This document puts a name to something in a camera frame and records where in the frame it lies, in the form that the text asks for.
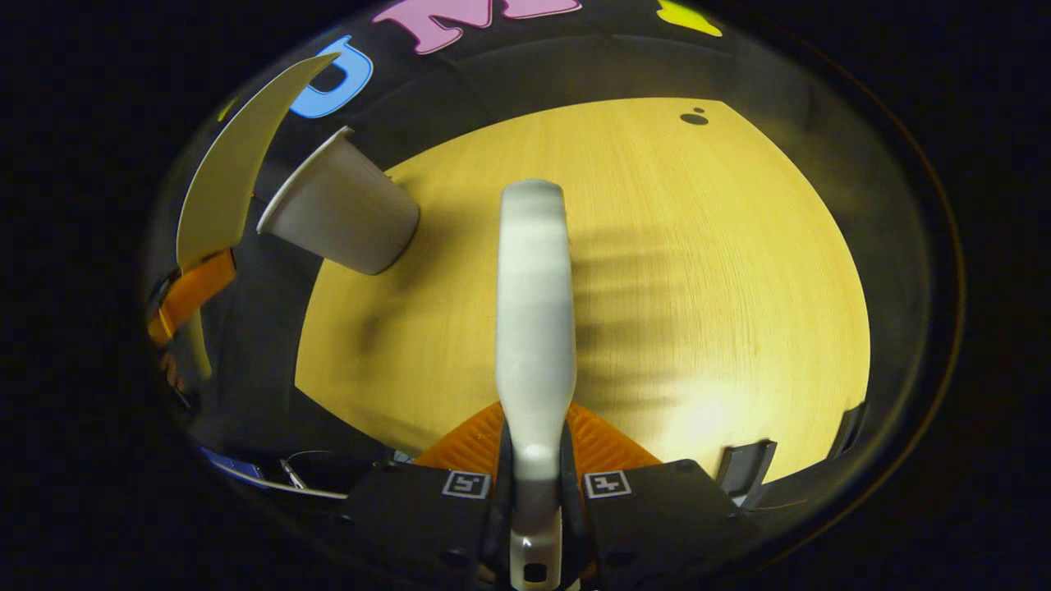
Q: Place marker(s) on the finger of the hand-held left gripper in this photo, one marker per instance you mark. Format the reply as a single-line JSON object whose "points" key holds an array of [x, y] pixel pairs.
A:
{"points": [[193, 295]]}

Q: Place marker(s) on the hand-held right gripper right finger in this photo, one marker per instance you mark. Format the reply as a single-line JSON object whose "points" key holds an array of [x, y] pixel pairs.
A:
{"points": [[657, 525]]}

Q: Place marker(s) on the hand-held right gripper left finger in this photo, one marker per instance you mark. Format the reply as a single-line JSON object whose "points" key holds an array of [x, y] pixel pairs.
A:
{"points": [[427, 525]]}

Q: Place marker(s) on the white plastic dustpan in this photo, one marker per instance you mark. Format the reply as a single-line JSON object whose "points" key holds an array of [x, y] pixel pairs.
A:
{"points": [[238, 164]]}

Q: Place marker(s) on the grey ribbed garbage bin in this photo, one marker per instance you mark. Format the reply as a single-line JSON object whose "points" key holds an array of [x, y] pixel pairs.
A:
{"points": [[345, 213]]}

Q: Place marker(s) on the small white broom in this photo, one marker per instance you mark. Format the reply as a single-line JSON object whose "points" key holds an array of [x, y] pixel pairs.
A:
{"points": [[535, 328]]}

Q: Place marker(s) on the wooden desktop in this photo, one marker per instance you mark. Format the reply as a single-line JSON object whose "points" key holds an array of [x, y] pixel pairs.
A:
{"points": [[698, 287]]}

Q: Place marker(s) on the black plastic bracket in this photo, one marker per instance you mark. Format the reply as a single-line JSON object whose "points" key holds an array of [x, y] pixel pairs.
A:
{"points": [[743, 468], [848, 431]]}

